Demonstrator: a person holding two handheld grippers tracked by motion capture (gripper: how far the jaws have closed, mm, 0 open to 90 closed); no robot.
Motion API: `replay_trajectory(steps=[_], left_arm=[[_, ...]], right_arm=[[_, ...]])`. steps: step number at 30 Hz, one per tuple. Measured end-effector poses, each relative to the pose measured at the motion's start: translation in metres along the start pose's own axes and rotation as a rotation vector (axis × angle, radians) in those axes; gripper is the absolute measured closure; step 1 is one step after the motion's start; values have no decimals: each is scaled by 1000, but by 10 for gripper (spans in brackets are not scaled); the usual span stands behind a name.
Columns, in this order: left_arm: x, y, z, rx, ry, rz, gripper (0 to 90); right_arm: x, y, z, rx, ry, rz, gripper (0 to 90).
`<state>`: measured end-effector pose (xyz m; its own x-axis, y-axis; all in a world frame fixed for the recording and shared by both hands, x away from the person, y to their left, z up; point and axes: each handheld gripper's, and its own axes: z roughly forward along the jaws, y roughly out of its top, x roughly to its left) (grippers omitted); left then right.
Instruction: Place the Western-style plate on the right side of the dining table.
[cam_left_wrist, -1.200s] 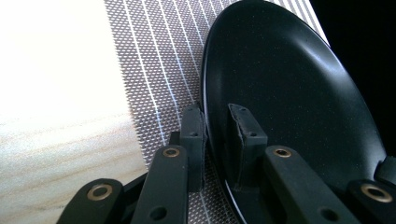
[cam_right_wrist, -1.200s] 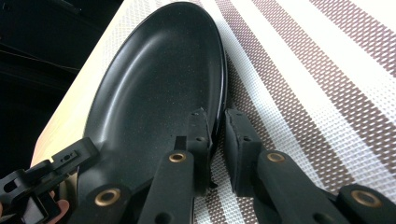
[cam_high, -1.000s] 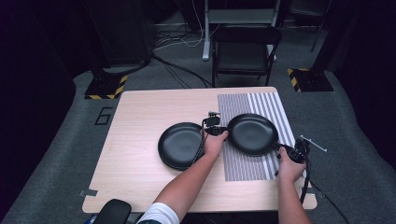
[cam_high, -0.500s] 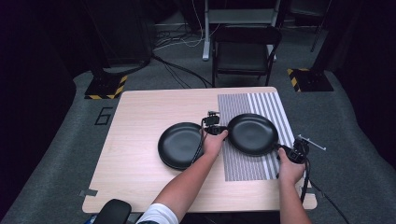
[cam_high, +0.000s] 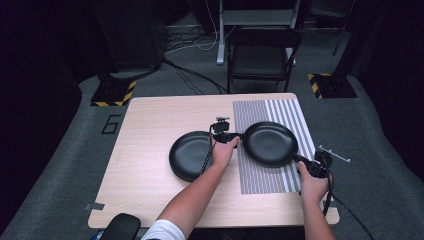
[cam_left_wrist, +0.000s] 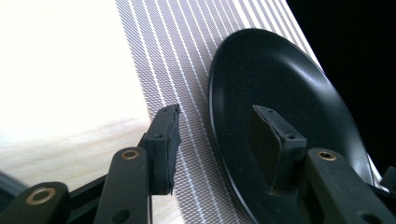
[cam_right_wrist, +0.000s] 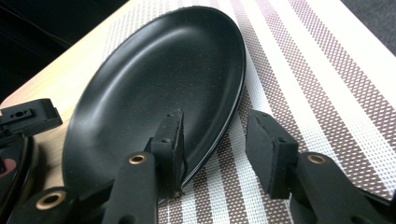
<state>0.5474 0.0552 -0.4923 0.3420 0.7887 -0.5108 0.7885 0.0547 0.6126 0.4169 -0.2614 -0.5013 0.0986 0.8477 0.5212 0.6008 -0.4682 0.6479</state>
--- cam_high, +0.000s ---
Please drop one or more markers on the black round plate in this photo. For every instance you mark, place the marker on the black round plate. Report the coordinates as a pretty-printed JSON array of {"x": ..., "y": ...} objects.
[{"x": 188, "y": 155}]

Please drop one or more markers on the grey striped placemat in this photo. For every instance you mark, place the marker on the grey striped placemat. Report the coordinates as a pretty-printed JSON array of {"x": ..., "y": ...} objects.
[{"x": 256, "y": 181}]

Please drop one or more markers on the black folding chair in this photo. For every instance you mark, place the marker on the black folding chair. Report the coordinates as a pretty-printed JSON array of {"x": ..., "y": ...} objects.
[{"x": 260, "y": 60}]

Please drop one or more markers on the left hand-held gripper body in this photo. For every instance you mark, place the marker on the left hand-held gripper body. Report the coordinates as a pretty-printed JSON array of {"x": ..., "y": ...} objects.
[{"x": 220, "y": 130}]

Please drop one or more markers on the grey tape strip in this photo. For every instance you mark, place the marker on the grey tape strip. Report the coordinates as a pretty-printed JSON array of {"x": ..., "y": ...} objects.
[{"x": 95, "y": 206}]

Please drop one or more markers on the black stand base, yellow stripes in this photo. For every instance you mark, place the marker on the black stand base, yellow stripes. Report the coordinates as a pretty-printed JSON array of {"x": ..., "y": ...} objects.
[
  {"x": 111, "y": 95},
  {"x": 333, "y": 86}
]

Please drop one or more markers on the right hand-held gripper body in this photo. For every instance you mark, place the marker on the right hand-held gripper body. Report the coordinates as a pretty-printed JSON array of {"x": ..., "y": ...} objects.
[{"x": 320, "y": 165}]

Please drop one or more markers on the black padded armrest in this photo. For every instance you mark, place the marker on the black padded armrest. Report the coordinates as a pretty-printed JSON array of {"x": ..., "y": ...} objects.
[{"x": 121, "y": 228}]

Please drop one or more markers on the person's right hand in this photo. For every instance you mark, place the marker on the person's right hand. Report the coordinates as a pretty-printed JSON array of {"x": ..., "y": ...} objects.
[{"x": 313, "y": 186}]

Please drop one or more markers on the person's left hand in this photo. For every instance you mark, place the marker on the person's left hand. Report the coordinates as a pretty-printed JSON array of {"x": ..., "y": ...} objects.
[{"x": 222, "y": 151}]

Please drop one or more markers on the black cabinet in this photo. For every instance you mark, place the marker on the black cabinet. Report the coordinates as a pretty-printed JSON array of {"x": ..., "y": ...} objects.
[{"x": 133, "y": 33}]

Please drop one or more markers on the black pan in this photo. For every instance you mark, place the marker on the black pan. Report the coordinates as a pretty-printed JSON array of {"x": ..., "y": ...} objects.
[{"x": 270, "y": 144}]

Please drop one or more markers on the white shirt sleeve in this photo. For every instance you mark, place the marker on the white shirt sleeve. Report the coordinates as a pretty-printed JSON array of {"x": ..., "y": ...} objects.
[{"x": 165, "y": 231}]

